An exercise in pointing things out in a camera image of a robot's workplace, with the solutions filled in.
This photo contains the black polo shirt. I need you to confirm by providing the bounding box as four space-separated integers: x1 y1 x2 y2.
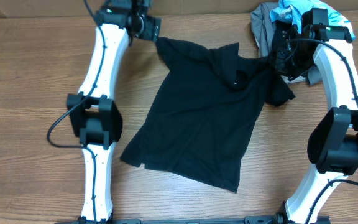
121 37 295 192

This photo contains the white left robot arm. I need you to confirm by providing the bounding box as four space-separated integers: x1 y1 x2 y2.
67 0 161 223

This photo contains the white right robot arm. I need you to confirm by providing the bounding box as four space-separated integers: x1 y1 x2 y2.
269 8 358 223

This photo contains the white beige folded garment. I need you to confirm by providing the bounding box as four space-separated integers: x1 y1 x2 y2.
257 49 310 85

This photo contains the black folded garment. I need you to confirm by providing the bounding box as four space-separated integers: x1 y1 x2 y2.
272 21 291 51

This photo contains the grey folded garment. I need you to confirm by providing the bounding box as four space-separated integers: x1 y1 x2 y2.
249 2 323 86

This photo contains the light blue printed shirt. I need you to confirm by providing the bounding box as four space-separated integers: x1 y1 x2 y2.
270 0 356 40

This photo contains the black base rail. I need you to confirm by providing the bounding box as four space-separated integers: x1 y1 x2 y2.
54 215 331 224

